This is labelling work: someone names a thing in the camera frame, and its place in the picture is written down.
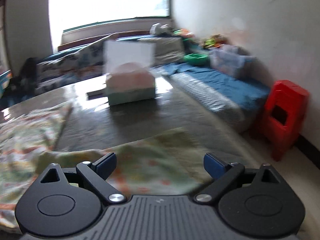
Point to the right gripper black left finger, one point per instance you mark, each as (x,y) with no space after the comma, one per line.
(65,201)

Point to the red plastic stool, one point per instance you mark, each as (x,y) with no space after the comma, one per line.
(283,115)

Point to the window with green frame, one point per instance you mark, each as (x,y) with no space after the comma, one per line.
(79,20)

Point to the grey striped cushion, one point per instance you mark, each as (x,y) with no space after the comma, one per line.
(167,49)

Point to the green plastic basin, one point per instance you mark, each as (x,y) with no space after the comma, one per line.
(196,59)

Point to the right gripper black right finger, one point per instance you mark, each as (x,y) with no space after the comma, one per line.
(256,202)

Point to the large butterfly print pillow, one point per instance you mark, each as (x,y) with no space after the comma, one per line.
(93,54)

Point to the white plush toy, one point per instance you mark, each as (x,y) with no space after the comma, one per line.
(160,29)

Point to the yellow green plush toy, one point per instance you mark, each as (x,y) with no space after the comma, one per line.
(214,41)

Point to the colourful patterned children's shirt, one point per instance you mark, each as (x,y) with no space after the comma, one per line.
(168,163)

